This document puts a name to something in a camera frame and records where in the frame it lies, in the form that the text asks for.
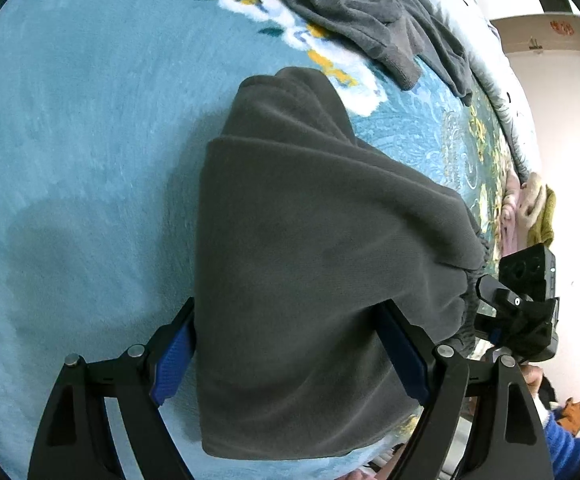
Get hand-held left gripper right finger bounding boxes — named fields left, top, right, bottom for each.
left=374, top=299, right=556, bottom=480

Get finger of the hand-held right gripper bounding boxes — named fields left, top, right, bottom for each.
left=474, top=312, right=502, bottom=349
left=475, top=275, right=524, bottom=312

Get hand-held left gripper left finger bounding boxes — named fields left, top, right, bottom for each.
left=27, top=296, right=198, bottom=480

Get dark grey fleece pants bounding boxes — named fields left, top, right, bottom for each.
left=195, top=66, right=488, bottom=461

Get person's right forearm blue sleeve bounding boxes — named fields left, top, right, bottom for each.
left=535, top=400, right=580, bottom=480

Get person's right hand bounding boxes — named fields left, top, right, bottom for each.
left=520, top=366, right=545, bottom=403

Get olive yellow cloth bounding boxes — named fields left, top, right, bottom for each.
left=527, top=184, right=557, bottom=248

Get pink cloth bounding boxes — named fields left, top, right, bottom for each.
left=500, top=172, right=546, bottom=256

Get orange and black item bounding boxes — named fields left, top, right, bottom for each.
left=542, top=375, right=580, bottom=435

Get teal floral blanket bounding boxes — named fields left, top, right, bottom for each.
left=0, top=0, right=526, bottom=480

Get cardboard box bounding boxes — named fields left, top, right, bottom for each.
left=490, top=15, right=580, bottom=58

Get dark grey sweatshirt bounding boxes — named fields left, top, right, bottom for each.
left=257, top=0, right=475, bottom=107

